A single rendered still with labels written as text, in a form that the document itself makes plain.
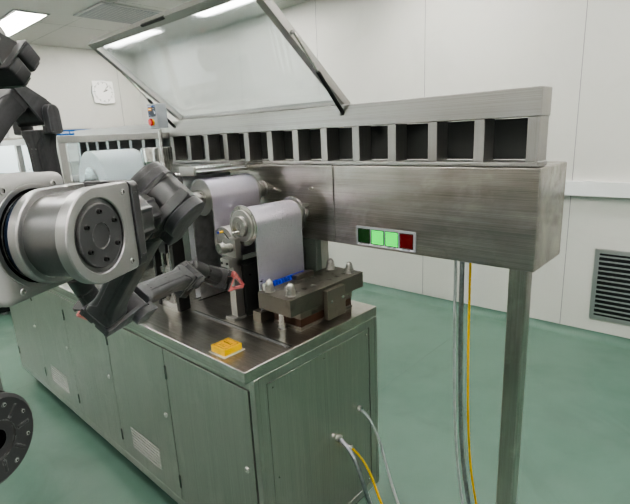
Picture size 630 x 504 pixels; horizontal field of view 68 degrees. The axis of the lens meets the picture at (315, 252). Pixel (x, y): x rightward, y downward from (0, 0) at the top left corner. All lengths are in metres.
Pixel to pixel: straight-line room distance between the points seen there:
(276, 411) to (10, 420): 0.87
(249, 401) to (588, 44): 3.18
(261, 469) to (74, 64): 6.50
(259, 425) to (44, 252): 1.04
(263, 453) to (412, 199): 0.94
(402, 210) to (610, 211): 2.36
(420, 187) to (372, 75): 3.04
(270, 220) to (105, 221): 1.12
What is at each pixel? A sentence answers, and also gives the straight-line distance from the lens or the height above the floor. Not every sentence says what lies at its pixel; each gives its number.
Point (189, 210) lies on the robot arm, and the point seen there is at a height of 1.45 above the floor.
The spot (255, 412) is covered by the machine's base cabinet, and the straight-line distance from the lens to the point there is 1.51.
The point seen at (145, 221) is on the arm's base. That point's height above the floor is 1.45.
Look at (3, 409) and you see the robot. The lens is 0.89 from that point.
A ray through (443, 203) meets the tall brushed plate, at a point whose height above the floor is 1.32.
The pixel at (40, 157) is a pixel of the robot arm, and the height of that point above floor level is 1.53.
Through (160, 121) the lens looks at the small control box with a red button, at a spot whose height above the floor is 1.64.
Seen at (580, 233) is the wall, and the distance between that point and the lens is 3.88.
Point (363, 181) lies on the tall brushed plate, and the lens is 1.72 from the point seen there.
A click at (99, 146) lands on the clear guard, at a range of 2.50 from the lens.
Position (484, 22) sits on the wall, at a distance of 4.11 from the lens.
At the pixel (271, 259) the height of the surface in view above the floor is 1.12.
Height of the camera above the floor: 1.56
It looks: 14 degrees down
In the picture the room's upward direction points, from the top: 3 degrees counter-clockwise
